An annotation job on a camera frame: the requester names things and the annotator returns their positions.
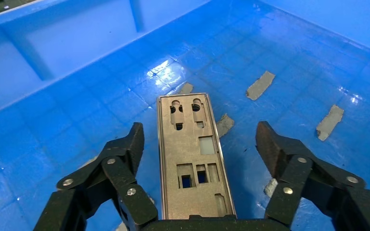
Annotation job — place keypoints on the grey tape strip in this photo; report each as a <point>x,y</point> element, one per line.
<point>330,122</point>
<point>225,125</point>
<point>260,85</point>
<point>270,187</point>
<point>88,161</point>
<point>186,88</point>

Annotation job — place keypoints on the silver metal IO shield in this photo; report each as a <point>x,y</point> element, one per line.
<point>188,153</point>

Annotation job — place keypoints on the blue plastic tray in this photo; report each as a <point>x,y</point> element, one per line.
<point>76,111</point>

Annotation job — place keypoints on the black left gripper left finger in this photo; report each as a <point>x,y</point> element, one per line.
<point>118,172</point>

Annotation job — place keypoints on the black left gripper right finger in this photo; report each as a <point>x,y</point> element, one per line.
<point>300,172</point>

